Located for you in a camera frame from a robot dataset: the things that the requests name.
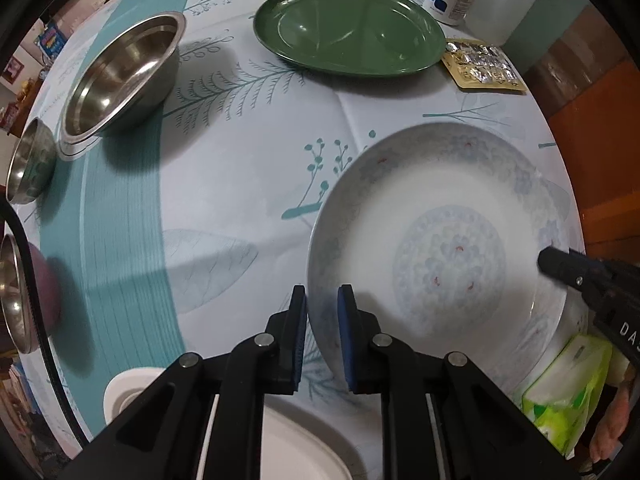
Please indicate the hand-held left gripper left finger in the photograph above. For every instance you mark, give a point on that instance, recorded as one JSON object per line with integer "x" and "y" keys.
{"x": 300, "y": 340}

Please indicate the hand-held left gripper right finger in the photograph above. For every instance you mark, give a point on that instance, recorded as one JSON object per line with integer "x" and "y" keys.
{"x": 346, "y": 340}

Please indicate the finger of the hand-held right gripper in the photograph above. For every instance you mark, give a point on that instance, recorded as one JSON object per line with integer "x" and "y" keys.
{"x": 570, "y": 267}

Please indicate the white floral ceramic plate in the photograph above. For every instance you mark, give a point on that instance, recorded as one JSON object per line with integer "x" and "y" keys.
{"x": 400, "y": 210}

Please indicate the large steel bowl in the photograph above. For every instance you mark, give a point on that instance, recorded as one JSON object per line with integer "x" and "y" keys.
{"x": 120, "y": 75}

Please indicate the person's right hand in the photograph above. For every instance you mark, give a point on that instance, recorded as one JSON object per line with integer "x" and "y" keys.
{"x": 615, "y": 410}

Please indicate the plain white plate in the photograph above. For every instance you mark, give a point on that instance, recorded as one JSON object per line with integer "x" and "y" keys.
{"x": 300, "y": 440}

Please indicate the green tissue pack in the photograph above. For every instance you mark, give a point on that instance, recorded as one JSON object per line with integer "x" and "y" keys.
{"x": 565, "y": 390}

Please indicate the orange wooden cabinet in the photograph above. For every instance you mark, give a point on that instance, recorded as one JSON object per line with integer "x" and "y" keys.
{"x": 590, "y": 110}

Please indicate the leaf print tablecloth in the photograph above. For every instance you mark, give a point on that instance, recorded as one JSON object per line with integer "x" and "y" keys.
{"x": 225, "y": 185}

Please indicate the small white dish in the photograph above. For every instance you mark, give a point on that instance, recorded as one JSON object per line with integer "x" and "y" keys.
{"x": 125, "y": 385}

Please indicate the yellow pill blister pack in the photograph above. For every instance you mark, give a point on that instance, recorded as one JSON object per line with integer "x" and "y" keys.
{"x": 482, "y": 67}

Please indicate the translucent squeeze bottle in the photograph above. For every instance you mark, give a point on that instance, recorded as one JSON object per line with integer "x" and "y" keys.
{"x": 500, "y": 5}

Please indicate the steel bowl with purple outside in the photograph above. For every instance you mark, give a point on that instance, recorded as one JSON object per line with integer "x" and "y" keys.
{"x": 12, "y": 285}

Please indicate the green plastic plate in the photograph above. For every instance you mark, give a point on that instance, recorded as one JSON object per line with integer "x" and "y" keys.
{"x": 350, "y": 25}

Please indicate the small steel bowl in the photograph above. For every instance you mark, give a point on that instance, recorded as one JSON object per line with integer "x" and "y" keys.
{"x": 31, "y": 165}

